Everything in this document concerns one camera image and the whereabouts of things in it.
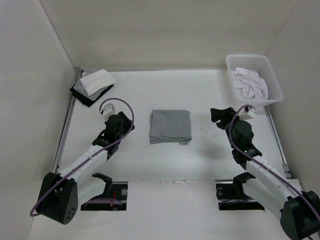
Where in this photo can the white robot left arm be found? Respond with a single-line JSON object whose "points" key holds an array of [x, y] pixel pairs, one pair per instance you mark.
{"points": [[62, 193]]}

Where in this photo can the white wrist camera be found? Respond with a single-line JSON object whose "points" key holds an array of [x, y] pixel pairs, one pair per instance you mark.
{"points": [[247, 113], [108, 111]]}

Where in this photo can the white folded tank top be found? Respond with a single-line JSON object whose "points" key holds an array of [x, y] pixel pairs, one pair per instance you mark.
{"points": [[96, 81]]}

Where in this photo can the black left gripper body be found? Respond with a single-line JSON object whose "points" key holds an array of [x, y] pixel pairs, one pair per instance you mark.
{"points": [[126, 127]]}

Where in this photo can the white plastic laundry basket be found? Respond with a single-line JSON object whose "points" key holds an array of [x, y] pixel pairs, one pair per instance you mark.
{"points": [[261, 65]]}

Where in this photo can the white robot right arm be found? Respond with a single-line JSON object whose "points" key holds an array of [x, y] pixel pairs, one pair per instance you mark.
{"points": [[298, 211]]}

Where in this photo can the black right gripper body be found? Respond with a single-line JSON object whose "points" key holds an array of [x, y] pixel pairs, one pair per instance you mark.
{"points": [[224, 124]]}

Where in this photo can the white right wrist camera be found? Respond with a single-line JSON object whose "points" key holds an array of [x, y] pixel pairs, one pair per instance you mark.
{"points": [[247, 113]]}

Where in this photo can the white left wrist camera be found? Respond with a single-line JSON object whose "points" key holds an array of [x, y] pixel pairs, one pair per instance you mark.
{"points": [[108, 111]]}

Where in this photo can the white crumpled tank top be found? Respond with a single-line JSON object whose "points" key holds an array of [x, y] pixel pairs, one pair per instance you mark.
{"points": [[251, 85]]}

